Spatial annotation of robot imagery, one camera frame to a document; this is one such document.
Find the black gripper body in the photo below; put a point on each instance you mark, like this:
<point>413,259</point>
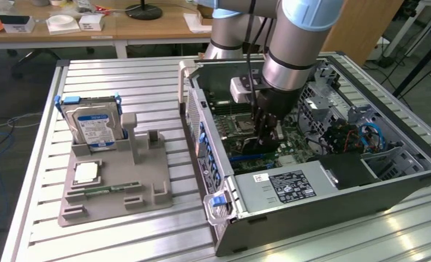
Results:
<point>278,103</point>

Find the black graphics card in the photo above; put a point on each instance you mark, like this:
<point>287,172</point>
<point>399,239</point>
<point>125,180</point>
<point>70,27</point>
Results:
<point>249,147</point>

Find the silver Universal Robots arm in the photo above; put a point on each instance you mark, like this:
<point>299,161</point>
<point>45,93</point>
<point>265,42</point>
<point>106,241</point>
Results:
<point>291,41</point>

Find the CPU socket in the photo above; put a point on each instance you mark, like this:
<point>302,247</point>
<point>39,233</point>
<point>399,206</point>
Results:
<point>243,124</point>

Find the green motherboard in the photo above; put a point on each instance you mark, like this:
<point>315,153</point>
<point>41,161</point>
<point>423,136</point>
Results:
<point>295,143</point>

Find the blue expansion slot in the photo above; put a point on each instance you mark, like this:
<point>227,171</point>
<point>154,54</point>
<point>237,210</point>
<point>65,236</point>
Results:
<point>245,157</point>

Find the metal disk bay cage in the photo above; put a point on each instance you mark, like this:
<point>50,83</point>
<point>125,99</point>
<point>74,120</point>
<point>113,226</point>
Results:
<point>321,109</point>

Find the grey power supply unit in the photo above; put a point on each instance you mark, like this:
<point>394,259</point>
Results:
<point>291,185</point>

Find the black plastic shroud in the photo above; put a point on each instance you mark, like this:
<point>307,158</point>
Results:
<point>343,169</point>

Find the blue case latch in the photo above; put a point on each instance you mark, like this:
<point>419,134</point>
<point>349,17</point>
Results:
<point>217,203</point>

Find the open dark grey PC case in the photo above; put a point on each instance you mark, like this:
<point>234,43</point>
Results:
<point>310,218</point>

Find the white paper booklet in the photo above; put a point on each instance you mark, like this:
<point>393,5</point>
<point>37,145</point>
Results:
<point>198,24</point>

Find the wooden cabinet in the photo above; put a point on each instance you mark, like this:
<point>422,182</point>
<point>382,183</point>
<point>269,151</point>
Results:
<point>369,27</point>

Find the brown cardboard box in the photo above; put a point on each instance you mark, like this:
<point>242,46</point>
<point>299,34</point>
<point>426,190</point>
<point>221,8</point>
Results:
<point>203,12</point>

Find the grey parts rack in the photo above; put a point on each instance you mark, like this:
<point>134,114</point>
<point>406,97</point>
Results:
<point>121,174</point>

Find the black stand pole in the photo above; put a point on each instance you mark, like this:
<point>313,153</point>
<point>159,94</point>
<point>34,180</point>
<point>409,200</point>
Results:
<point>419,54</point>

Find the wooden desk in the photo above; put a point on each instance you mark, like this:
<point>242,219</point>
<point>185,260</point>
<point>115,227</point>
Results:
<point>146,27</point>

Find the hard disk with blue carrier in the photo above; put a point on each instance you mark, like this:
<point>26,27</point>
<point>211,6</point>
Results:
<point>91,128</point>

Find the green RAM stick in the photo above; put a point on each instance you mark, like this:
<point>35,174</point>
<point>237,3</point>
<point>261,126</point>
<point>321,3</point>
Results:
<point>106,189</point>

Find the black round lamp base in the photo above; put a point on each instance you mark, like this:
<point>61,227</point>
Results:
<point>145,12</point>

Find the silver CPU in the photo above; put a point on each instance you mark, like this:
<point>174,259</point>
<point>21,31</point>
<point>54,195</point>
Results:
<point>86,173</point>

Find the small white labelled box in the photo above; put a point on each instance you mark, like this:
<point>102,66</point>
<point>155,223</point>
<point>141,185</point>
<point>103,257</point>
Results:
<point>91,23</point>

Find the white box with round insert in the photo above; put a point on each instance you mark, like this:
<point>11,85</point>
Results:
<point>63,26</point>

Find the black office chair base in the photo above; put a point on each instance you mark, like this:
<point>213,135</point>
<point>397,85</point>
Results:
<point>34,56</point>

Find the white box with dark top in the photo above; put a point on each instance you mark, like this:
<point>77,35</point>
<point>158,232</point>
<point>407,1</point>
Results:
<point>17,26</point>

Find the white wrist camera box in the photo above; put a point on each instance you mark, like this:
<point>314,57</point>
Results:
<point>242,91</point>

